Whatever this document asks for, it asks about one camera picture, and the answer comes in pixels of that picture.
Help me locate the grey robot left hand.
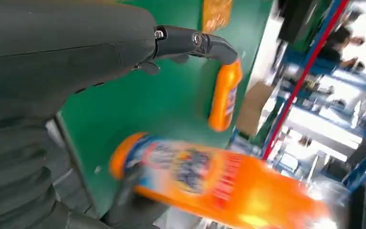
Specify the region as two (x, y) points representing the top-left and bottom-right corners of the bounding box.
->
(0, 0), (238, 229)

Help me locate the orange drink bottle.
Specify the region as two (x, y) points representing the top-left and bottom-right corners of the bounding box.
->
(108, 132), (340, 229)
(201, 0), (234, 33)
(208, 59), (244, 133)

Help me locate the green table mat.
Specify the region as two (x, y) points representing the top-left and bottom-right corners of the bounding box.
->
(58, 0), (275, 219)

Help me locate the cardboard box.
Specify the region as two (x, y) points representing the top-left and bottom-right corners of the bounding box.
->
(235, 81), (276, 137)

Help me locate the white table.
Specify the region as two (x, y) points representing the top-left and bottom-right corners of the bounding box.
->
(247, 0), (285, 93)

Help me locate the black carrying case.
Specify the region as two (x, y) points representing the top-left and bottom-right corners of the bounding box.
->
(277, 0), (318, 44)

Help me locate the blue metal rack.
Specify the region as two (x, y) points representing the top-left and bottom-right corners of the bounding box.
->
(261, 0), (366, 193)

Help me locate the person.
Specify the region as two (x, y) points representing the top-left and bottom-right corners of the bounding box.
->
(316, 24), (366, 71)

